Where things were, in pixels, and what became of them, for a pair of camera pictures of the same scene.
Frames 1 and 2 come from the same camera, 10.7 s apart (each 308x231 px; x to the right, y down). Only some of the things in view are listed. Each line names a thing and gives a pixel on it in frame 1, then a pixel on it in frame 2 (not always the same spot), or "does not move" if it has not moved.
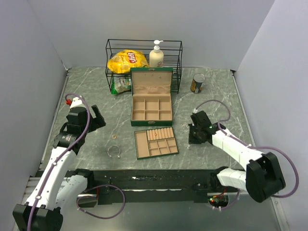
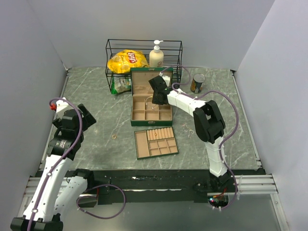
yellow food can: [197, 83] does not move
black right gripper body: [194, 136] → [156, 100]
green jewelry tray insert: [157, 142] does not move
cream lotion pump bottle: [156, 56] does not move
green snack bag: [119, 85] does not move
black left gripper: [96, 122] → [89, 120]
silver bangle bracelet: [119, 156] → [146, 101]
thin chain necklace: [185, 127] does not move
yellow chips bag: [121, 61] does not move
